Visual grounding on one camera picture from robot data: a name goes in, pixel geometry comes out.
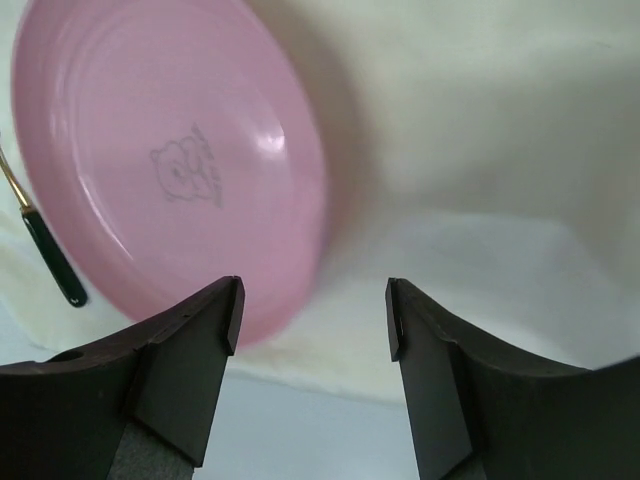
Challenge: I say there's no pink round plate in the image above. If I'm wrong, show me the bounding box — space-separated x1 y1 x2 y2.
11 1 328 346

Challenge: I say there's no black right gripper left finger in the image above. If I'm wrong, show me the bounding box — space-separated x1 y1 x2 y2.
1 276 245 479

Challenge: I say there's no cream cloth placemat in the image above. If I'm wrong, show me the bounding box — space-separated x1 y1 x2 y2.
0 0 640 406

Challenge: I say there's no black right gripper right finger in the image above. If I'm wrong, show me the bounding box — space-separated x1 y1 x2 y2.
385 278 639 479

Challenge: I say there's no gold fork green handle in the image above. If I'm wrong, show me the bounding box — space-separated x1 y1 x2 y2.
1 148 89 308

